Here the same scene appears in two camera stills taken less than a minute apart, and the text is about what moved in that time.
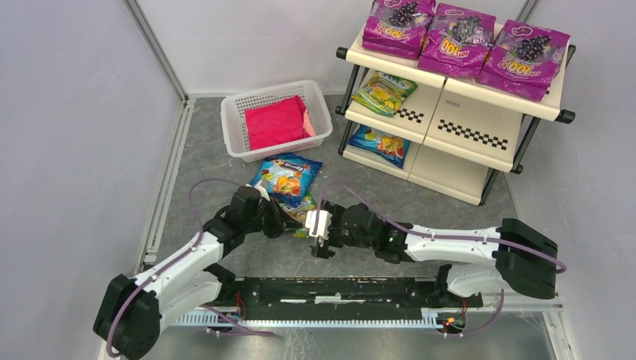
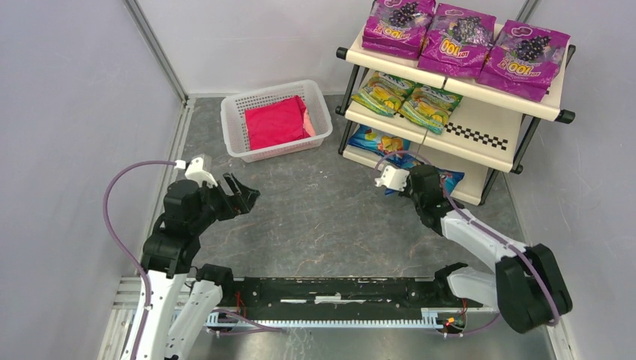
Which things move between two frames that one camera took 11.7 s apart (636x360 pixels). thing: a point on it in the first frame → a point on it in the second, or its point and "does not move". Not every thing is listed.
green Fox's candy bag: x=298 y=213 → x=430 y=108
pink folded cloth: x=278 y=124 does not move
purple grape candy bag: x=397 y=28 does not move
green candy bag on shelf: x=385 y=93 does not move
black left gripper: x=277 y=220 → x=227 y=198
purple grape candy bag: x=524 y=61 does not move
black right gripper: x=330 y=230 → x=417 y=184
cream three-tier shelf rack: x=445 y=131 does not move
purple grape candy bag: x=457 y=40 does not move
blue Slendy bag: x=292 y=178 → x=449 y=178
